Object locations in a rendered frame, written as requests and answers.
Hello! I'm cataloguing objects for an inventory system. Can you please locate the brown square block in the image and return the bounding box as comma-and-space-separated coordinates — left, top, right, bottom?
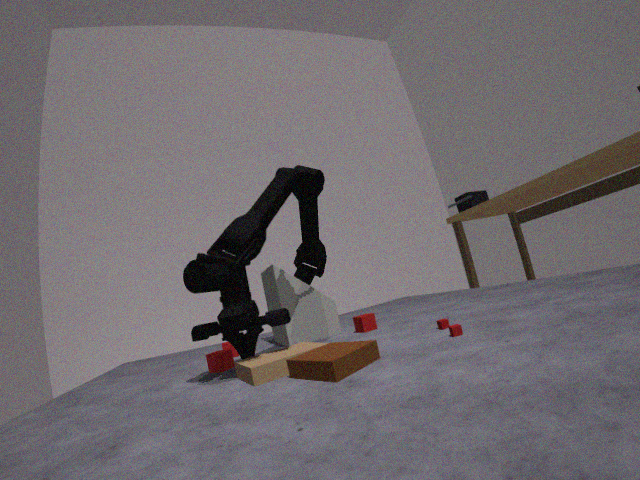
286, 340, 380, 383

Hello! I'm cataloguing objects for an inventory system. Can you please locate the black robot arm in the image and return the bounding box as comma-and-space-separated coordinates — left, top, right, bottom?
183, 165, 327, 334

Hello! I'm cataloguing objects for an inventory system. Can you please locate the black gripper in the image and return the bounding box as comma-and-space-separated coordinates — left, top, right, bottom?
191, 287, 291, 360

